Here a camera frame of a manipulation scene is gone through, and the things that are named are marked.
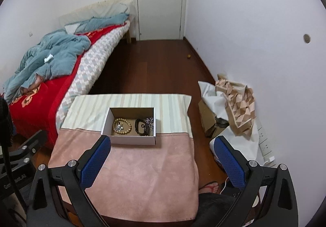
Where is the white charger cable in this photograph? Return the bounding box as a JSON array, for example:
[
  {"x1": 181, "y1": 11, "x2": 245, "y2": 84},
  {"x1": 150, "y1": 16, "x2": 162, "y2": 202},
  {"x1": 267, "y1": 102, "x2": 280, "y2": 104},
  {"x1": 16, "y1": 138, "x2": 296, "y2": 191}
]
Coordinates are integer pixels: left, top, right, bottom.
[{"x1": 220, "y1": 176, "x2": 230, "y2": 194}]

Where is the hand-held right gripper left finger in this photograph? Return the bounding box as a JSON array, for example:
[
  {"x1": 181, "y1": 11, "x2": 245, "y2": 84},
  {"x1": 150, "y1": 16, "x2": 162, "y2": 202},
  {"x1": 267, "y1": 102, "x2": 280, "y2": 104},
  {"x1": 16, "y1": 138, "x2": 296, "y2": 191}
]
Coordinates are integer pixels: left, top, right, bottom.
[{"x1": 27, "y1": 135, "x2": 112, "y2": 227}]

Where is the blue quilt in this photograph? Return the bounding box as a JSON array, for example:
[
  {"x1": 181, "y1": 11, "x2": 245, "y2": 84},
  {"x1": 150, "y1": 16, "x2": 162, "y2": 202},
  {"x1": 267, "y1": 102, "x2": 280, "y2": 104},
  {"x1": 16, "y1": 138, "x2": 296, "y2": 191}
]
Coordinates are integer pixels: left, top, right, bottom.
[{"x1": 3, "y1": 13, "x2": 130, "y2": 104}]

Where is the wooden bed frame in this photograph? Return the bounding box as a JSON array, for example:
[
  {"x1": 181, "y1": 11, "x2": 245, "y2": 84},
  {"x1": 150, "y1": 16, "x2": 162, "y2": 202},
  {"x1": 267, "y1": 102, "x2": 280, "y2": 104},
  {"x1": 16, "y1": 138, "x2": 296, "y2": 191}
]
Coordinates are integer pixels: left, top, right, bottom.
[{"x1": 126, "y1": 5, "x2": 135, "y2": 44}]

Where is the white cloth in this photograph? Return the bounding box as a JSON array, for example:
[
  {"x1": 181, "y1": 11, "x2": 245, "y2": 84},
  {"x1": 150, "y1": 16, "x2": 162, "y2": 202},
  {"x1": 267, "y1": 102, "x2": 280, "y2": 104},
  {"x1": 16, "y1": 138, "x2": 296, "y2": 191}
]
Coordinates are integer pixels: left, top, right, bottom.
[{"x1": 198, "y1": 81, "x2": 263, "y2": 166}]

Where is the white cardboard box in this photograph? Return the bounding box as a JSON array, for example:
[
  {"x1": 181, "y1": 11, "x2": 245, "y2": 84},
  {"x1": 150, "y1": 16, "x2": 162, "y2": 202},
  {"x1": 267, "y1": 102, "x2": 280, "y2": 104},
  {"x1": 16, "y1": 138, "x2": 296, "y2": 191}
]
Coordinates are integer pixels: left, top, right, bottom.
[{"x1": 101, "y1": 107, "x2": 156, "y2": 146}]

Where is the beige patterned scarf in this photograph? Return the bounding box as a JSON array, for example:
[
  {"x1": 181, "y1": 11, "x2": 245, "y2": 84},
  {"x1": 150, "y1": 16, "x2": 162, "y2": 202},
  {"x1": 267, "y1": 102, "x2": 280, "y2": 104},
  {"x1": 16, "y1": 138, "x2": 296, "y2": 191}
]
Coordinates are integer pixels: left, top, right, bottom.
[{"x1": 215, "y1": 77, "x2": 256, "y2": 138}]

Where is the bed with red blanket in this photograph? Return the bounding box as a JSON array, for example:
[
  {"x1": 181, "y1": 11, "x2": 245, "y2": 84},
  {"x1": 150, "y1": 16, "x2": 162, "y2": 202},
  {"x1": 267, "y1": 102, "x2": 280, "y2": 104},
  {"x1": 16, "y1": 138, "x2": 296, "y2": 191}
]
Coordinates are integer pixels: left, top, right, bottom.
[{"x1": 8, "y1": 23, "x2": 130, "y2": 148}]

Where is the pink and striped blanket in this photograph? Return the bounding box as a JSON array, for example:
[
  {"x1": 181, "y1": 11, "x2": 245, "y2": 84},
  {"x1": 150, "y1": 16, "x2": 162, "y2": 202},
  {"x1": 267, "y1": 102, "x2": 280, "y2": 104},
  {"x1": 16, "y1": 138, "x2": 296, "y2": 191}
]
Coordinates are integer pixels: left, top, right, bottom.
[{"x1": 48, "y1": 93, "x2": 199, "y2": 220}]

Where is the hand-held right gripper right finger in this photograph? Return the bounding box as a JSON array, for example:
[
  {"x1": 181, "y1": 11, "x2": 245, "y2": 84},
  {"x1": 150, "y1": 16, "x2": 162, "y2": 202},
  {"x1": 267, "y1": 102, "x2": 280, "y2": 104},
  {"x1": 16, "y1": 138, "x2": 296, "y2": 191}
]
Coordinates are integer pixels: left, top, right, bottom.
[{"x1": 213, "y1": 135, "x2": 299, "y2": 227}]

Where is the brown cardboard box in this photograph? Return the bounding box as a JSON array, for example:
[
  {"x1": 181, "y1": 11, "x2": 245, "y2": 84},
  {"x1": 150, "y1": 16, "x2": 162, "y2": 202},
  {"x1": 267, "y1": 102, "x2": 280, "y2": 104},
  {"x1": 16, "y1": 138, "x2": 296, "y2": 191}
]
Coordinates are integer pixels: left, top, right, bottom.
[{"x1": 198, "y1": 100, "x2": 230, "y2": 138}]

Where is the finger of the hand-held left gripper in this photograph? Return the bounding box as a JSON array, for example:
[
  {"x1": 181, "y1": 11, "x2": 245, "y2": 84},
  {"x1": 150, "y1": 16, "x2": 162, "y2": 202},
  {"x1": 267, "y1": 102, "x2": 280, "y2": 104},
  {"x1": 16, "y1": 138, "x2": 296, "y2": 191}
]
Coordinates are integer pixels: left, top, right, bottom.
[{"x1": 10, "y1": 129, "x2": 49, "y2": 166}]

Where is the red flip-flop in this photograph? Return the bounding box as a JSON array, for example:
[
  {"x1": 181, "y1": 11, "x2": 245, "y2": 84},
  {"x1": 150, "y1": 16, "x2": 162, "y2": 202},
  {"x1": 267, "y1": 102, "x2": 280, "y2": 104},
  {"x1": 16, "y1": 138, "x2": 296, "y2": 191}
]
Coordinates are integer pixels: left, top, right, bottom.
[{"x1": 199, "y1": 182, "x2": 220, "y2": 194}]

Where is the wooden bead bracelet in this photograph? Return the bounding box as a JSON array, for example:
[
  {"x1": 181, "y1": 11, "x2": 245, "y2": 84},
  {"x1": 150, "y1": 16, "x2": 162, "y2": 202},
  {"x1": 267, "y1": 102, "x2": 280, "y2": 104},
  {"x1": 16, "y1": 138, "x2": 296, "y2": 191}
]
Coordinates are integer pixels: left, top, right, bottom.
[{"x1": 112, "y1": 118, "x2": 133, "y2": 136}]

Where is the white door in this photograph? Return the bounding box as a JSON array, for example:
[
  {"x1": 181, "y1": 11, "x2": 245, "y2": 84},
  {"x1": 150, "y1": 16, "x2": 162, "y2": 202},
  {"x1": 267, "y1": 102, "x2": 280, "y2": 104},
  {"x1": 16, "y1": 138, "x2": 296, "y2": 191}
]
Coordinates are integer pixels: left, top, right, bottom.
[{"x1": 134, "y1": 0, "x2": 187, "y2": 41}]

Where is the black smartwatch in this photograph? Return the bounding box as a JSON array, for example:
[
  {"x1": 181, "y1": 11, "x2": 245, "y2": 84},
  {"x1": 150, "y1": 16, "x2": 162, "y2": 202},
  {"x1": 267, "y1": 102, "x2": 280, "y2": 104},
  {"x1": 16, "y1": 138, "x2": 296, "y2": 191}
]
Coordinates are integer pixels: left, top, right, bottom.
[{"x1": 134, "y1": 118, "x2": 149, "y2": 136}]

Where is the black cable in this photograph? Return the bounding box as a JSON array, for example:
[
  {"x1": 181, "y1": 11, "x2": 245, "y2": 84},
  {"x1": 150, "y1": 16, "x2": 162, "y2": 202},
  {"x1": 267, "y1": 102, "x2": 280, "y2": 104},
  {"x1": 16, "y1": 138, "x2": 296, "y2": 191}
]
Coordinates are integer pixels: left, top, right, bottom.
[{"x1": 0, "y1": 140, "x2": 28, "y2": 217}]

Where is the silver chain bracelet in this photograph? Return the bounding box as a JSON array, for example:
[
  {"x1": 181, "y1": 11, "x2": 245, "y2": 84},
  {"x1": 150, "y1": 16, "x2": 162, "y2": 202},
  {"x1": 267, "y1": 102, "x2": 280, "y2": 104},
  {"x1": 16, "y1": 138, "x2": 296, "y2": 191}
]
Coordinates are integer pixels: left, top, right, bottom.
[{"x1": 145, "y1": 116, "x2": 154, "y2": 134}]

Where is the checkered bed sheet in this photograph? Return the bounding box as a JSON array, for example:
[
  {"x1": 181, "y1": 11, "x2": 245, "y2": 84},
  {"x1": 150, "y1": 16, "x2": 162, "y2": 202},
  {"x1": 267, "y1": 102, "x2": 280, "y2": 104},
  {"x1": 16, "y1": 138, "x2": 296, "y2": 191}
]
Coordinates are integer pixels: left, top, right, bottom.
[{"x1": 55, "y1": 26, "x2": 131, "y2": 128}]

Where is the white pillow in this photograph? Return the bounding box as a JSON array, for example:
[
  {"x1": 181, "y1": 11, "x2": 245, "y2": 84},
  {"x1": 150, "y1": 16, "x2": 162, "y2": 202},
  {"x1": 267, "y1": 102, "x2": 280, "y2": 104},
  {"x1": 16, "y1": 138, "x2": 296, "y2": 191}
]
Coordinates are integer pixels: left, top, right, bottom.
[{"x1": 59, "y1": 0, "x2": 133, "y2": 33}]

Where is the white power strip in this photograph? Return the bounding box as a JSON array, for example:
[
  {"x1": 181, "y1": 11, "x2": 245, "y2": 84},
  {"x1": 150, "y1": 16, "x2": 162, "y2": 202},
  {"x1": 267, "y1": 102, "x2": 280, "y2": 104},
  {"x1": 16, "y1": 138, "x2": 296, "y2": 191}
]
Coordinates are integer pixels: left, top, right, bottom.
[{"x1": 257, "y1": 125, "x2": 273, "y2": 159}]

